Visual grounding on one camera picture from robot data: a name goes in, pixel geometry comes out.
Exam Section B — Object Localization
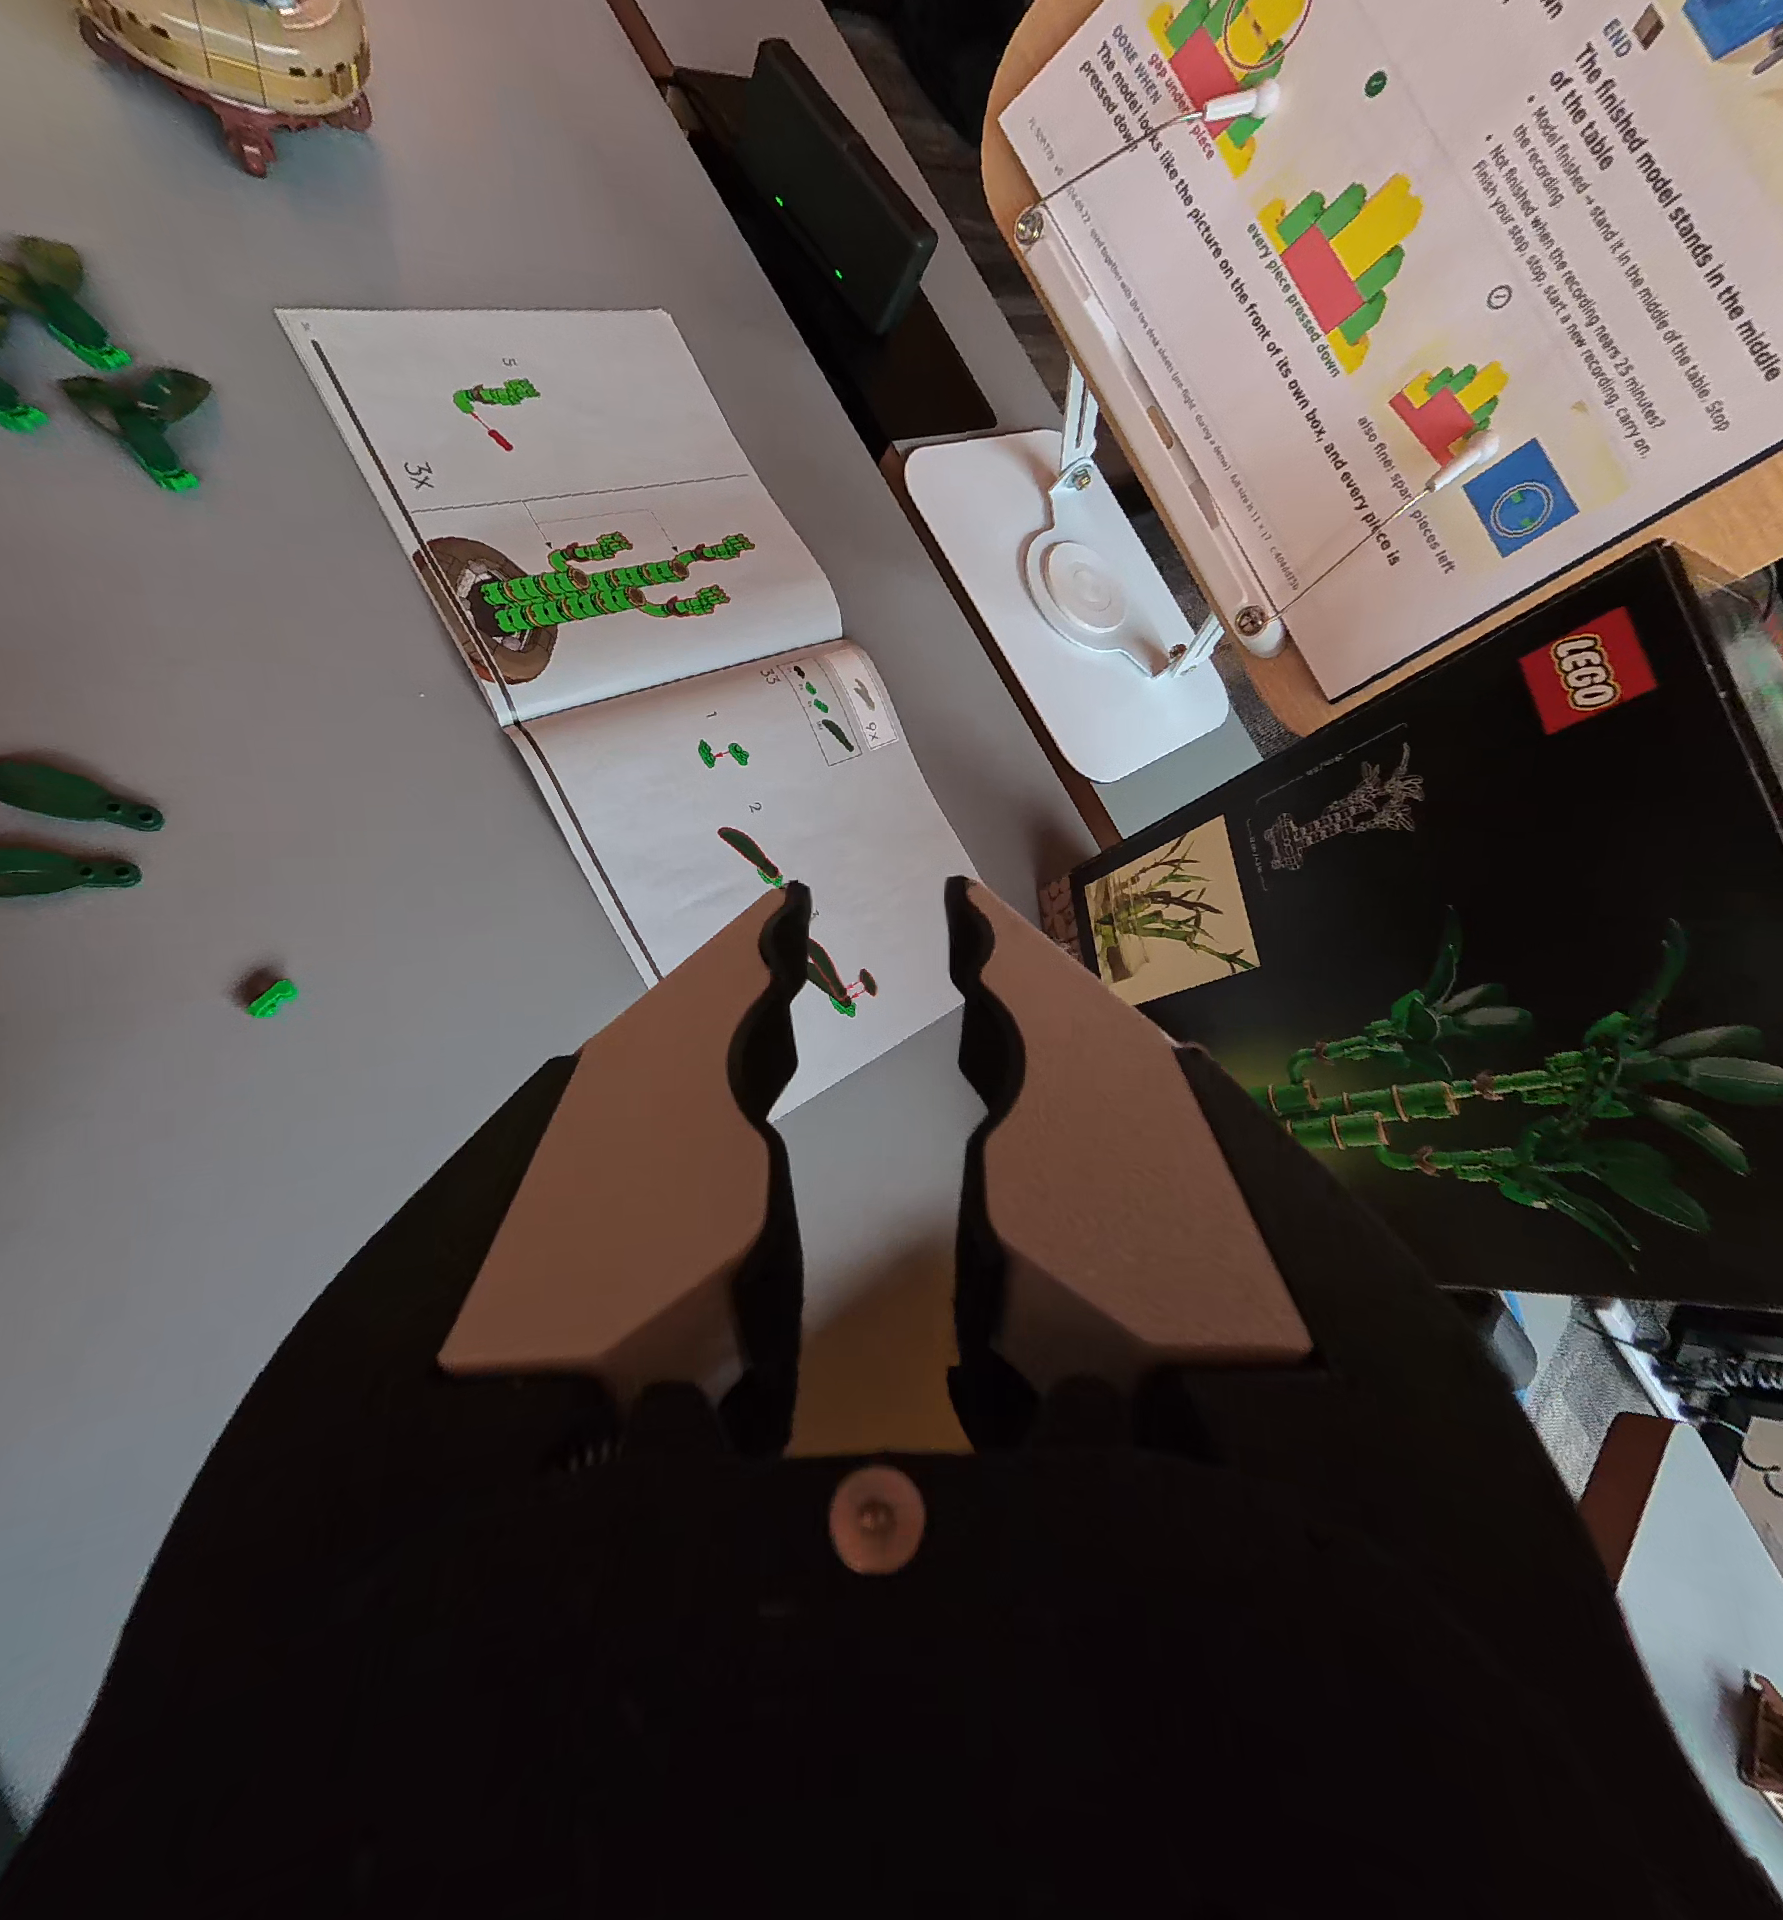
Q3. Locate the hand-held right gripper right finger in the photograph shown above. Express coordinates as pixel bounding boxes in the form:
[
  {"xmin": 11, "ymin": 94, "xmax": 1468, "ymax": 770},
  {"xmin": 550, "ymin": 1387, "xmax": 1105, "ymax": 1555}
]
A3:
[{"xmin": 950, "ymin": 876, "xmax": 1312, "ymax": 1454}]

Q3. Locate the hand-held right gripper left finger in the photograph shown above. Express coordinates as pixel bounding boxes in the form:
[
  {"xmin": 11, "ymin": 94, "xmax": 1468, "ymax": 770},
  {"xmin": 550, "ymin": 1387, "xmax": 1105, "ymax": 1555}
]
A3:
[{"xmin": 437, "ymin": 884, "xmax": 814, "ymax": 1454}]

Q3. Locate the dark green lego leaf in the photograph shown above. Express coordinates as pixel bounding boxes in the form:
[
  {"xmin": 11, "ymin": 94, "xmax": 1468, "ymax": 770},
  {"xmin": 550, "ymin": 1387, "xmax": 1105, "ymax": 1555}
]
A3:
[
  {"xmin": 0, "ymin": 845, "xmax": 143, "ymax": 902},
  {"xmin": 0, "ymin": 757, "xmax": 166, "ymax": 831}
]

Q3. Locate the black lego set box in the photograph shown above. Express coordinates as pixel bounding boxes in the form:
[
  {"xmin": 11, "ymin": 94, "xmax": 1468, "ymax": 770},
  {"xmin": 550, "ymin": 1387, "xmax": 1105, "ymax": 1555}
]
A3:
[{"xmin": 1042, "ymin": 543, "xmax": 1783, "ymax": 1318}]

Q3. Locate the open lego instruction booklet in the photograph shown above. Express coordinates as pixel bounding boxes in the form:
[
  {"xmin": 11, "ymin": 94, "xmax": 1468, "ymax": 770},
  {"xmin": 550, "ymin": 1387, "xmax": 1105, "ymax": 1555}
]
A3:
[{"xmin": 273, "ymin": 309, "xmax": 990, "ymax": 1124}]

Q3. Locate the lego bamboo model in pot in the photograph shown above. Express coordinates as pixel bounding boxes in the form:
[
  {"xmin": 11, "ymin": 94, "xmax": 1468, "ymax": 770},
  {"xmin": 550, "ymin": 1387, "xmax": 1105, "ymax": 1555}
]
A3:
[{"xmin": 76, "ymin": 0, "xmax": 377, "ymax": 178}]

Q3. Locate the white wooden document stand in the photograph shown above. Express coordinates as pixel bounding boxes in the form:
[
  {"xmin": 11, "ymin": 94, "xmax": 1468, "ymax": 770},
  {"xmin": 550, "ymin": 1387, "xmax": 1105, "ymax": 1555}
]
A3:
[{"xmin": 904, "ymin": 0, "xmax": 1783, "ymax": 784}]

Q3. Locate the printed instruction sheet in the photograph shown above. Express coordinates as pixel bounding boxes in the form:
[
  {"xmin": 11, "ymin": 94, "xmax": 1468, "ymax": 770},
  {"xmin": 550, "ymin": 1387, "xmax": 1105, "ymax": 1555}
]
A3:
[{"xmin": 1003, "ymin": 0, "xmax": 1783, "ymax": 698}]

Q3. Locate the black box with green lights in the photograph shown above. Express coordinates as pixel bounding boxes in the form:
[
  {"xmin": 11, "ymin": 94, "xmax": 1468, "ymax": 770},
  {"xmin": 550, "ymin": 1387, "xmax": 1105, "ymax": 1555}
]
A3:
[{"xmin": 681, "ymin": 38, "xmax": 940, "ymax": 335}]

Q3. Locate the black coiled cable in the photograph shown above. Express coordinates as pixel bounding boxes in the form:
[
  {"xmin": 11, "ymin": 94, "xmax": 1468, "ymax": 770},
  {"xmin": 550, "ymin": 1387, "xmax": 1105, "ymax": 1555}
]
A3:
[{"xmin": 1671, "ymin": 1343, "xmax": 1783, "ymax": 1404}]

